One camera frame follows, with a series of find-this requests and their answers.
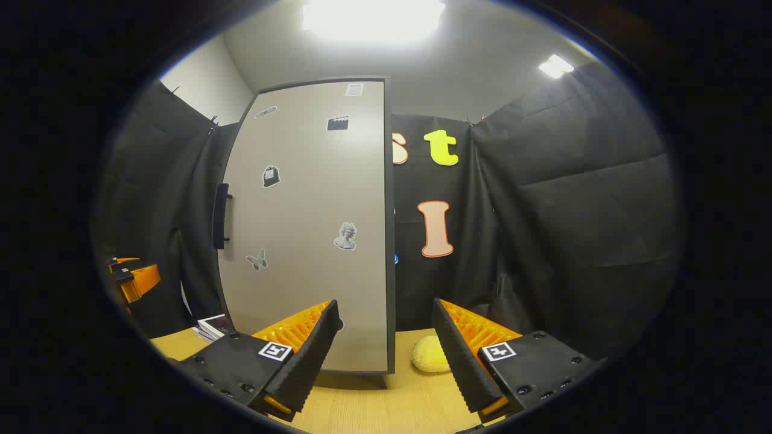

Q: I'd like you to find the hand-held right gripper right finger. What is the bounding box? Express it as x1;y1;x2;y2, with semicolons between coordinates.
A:
432;298;604;424

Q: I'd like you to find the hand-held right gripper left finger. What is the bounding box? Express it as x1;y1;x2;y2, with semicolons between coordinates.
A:
175;300;341;423

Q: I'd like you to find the black door handle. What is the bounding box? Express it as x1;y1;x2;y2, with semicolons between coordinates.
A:
212;183;234;250

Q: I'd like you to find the yellow round sponge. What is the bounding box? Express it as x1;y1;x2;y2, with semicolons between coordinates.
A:
411;335;452;373

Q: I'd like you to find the black and white booklet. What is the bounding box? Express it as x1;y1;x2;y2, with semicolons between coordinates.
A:
192;313;233;344

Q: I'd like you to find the black backdrop cloth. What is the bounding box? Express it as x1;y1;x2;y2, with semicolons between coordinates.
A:
96;60;685;362

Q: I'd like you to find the small ceiling light panel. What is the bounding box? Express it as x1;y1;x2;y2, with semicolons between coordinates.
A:
539;54;575;80

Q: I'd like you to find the large ceiling light panel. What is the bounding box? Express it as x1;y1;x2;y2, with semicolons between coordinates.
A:
302;0;447;43

